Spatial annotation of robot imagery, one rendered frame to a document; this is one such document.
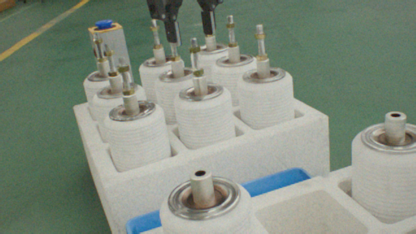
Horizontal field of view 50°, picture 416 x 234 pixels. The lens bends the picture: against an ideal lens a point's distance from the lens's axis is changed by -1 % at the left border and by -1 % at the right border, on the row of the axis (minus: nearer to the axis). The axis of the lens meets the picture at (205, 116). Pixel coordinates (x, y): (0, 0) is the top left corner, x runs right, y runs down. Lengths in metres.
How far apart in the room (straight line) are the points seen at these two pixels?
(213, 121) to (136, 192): 0.16
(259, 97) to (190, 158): 0.16
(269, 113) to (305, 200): 0.22
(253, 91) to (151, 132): 0.19
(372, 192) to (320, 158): 0.28
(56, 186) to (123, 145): 0.43
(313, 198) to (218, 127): 0.21
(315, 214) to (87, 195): 0.56
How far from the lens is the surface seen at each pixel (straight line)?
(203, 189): 0.45
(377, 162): 0.53
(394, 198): 0.55
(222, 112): 0.72
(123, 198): 0.69
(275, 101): 0.76
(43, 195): 1.09
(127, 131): 0.69
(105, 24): 1.08
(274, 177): 0.75
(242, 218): 0.45
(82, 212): 0.98
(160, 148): 0.71
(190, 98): 0.73
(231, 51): 0.88
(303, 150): 0.79
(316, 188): 0.60
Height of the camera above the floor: 0.51
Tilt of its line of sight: 23 degrees down
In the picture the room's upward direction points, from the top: 8 degrees counter-clockwise
